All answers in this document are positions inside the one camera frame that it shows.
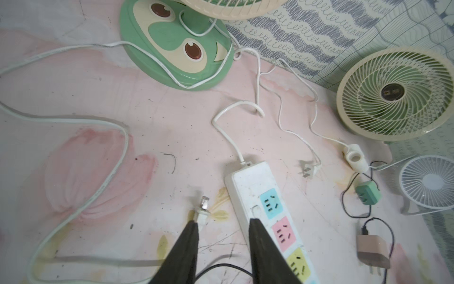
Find large green fan with base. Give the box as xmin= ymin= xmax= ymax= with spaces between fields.
xmin=119 ymin=0 xmax=284 ymax=91

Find white plug in strip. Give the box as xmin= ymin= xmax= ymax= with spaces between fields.
xmin=300 ymin=160 xmax=322 ymax=179

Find floral pink table mat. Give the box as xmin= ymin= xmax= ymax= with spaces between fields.
xmin=1 ymin=1 xmax=454 ymax=284

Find green cream desk fan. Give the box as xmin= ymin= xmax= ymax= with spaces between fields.
xmin=336 ymin=47 xmax=454 ymax=142

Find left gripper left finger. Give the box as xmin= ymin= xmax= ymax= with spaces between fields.
xmin=149 ymin=221 xmax=199 ymax=284

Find pink USB charger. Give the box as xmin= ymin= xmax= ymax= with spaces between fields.
xmin=356 ymin=234 xmax=391 ymax=269

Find white cylindrical adapter plug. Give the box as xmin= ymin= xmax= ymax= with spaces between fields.
xmin=342 ymin=144 xmax=370 ymax=173

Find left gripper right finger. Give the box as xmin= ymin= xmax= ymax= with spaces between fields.
xmin=248 ymin=218 xmax=301 ymax=284

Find green USB charger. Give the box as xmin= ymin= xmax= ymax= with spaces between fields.
xmin=355 ymin=181 xmax=382 ymax=205

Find small white fan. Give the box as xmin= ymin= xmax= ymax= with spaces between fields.
xmin=398 ymin=155 xmax=454 ymax=215

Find white power strip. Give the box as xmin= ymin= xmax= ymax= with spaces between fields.
xmin=225 ymin=162 xmax=320 ymax=284

